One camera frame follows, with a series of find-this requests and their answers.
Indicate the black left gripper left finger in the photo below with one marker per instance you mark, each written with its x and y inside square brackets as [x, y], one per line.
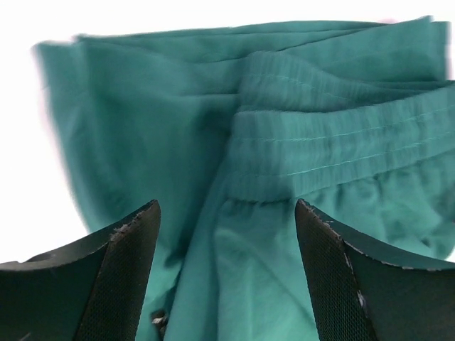
[90, 289]

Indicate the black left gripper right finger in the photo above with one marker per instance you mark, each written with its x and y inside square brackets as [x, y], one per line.
[365, 289]

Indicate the green shorts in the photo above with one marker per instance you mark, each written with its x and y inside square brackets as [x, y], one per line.
[228, 127]

